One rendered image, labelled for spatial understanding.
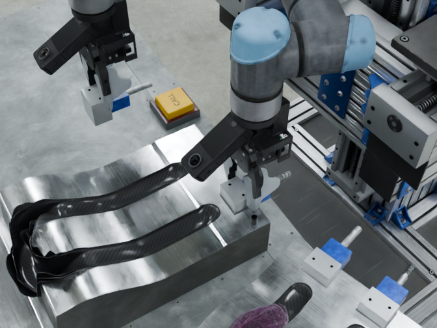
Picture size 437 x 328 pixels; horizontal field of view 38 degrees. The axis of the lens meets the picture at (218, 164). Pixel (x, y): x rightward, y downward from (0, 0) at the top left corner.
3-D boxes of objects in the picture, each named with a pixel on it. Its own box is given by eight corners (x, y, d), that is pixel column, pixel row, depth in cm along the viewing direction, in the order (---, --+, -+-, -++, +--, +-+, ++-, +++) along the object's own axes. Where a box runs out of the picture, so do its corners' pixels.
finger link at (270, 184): (286, 207, 106) (282, 163, 101) (257, 222, 104) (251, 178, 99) (276, 198, 109) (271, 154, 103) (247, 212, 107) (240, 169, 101)
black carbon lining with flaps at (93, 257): (182, 164, 116) (179, 129, 109) (227, 227, 108) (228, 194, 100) (-2, 247, 105) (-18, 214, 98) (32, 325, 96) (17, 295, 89)
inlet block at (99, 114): (146, 86, 125) (144, 65, 120) (158, 101, 122) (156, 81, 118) (84, 110, 120) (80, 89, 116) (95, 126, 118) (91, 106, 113)
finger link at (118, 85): (140, 107, 115) (129, 62, 109) (110, 119, 113) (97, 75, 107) (132, 99, 117) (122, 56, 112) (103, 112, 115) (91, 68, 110)
